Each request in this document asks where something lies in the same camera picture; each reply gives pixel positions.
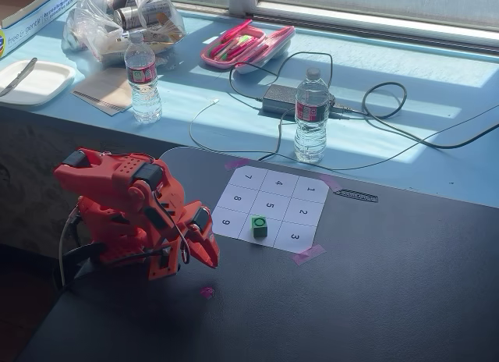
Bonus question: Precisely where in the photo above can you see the white numbered grid paper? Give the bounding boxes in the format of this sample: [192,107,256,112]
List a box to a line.
[212,165,331,254]

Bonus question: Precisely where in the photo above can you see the black leather mat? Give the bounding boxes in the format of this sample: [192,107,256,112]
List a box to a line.
[17,145,499,362]

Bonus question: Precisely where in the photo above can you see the white square plate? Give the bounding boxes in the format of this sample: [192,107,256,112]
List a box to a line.
[0,59,76,107]

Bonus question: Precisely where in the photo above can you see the brown paper pad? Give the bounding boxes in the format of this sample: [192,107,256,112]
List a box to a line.
[71,67,134,116]

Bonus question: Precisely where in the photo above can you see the green highlighter pen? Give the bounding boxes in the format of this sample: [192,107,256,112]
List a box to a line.
[224,34,255,53]

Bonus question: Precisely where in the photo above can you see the clear plastic bag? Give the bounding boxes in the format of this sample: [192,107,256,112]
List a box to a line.
[60,0,188,68]

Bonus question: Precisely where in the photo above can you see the green cube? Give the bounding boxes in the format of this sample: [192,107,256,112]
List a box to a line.
[250,215,269,239]

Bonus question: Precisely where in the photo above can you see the clear plastic water bottle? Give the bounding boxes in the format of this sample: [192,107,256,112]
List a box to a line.
[123,30,163,124]
[293,67,331,165]

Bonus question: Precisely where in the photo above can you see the black power adapter brick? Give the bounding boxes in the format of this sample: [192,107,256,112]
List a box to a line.
[262,84,337,122]

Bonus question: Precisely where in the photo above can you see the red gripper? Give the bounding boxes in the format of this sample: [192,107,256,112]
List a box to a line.
[181,200,221,269]

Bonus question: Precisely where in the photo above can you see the white robot base cable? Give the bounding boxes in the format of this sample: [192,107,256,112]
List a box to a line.
[58,205,81,289]

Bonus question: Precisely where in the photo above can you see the white window frame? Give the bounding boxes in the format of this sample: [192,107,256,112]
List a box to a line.
[228,0,499,57]

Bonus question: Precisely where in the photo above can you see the cardboard detergent box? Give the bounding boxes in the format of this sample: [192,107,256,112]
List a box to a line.
[0,0,78,59]

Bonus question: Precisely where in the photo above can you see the red wrist camera mount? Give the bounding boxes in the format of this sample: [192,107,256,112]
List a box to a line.
[147,240,184,283]

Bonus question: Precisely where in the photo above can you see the pink pencil case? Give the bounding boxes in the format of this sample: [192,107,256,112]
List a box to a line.
[200,24,296,76]

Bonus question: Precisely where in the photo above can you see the pink pen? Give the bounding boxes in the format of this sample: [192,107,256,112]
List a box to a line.
[220,19,254,43]

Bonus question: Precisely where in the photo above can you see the black table clamp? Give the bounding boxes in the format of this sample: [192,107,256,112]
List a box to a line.
[62,241,107,279]

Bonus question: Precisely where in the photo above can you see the plastic knife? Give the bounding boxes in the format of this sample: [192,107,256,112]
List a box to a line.
[0,57,38,98]

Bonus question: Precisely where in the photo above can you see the pink tape strip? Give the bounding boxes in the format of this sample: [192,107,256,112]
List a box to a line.
[318,173,343,194]
[225,158,251,172]
[291,243,327,267]

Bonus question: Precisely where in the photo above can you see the white charging cable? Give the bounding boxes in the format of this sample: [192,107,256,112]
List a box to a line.
[189,99,274,154]

